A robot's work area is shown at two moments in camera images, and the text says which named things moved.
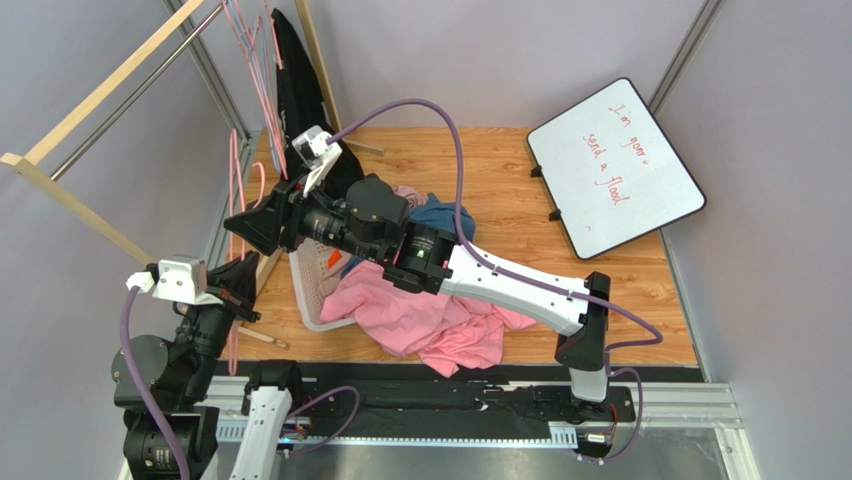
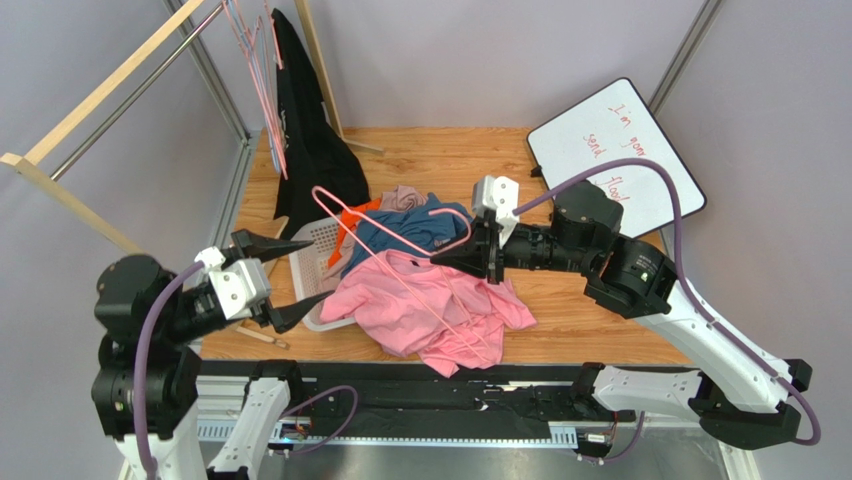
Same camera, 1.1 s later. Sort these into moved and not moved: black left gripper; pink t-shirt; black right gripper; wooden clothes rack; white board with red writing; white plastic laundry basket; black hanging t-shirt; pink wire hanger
Moved: pink wire hanger; black right gripper; black left gripper
Not moved: pink t-shirt; white board with red writing; wooden clothes rack; black hanging t-shirt; white plastic laundry basket
